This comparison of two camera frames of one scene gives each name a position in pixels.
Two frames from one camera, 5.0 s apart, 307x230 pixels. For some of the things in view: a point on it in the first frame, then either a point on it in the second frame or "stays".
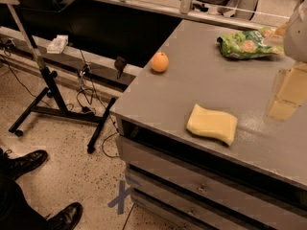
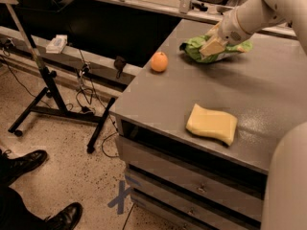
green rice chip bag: (248, 44) -> (205, 50)
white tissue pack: (57, 45) stays
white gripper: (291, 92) -> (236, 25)
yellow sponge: (215, 124) stays
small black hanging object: (120, 63) stays
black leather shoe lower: (63, 219) stays
